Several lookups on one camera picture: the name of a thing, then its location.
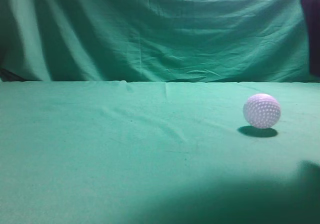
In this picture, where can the white dimpled golf ball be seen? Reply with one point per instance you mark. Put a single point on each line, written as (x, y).
(262, 111)

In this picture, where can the green cloth backdrop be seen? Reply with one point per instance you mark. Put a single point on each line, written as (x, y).
(154, 41)

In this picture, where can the green cloth table cover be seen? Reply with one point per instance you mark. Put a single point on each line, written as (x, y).
(115, 152)

